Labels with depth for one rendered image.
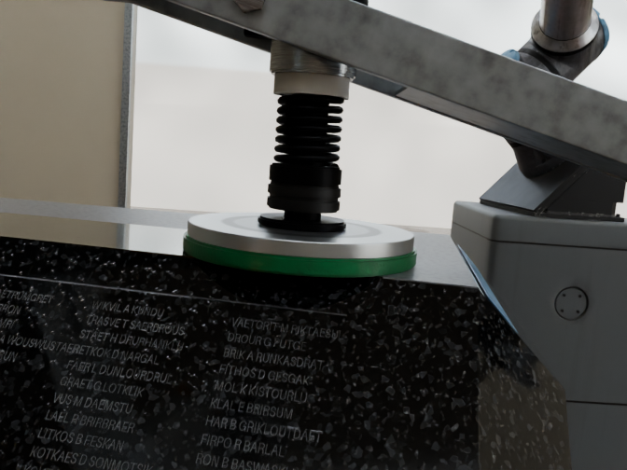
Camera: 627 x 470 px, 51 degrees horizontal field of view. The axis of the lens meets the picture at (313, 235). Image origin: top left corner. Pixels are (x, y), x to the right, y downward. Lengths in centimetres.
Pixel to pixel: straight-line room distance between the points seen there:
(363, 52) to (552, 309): 114
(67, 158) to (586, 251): 472
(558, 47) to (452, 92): 112
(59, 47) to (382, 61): 532
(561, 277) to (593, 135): 102
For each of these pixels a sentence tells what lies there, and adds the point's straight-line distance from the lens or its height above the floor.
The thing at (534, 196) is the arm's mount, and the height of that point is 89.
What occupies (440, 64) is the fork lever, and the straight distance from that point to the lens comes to 58.
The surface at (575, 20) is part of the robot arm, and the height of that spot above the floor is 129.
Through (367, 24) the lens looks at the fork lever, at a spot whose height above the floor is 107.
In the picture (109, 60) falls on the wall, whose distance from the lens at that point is 570.
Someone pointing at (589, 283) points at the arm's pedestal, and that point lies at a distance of 164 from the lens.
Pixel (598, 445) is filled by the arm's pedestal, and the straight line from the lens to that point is 177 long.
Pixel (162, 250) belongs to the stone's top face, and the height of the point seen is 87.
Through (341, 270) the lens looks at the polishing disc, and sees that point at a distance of 53.
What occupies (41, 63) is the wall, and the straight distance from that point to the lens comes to 586.
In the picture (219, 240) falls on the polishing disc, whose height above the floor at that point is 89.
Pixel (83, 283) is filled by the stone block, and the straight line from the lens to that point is 60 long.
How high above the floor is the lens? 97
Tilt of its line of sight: 7 degrees down
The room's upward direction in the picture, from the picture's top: 4 degrees clockwise
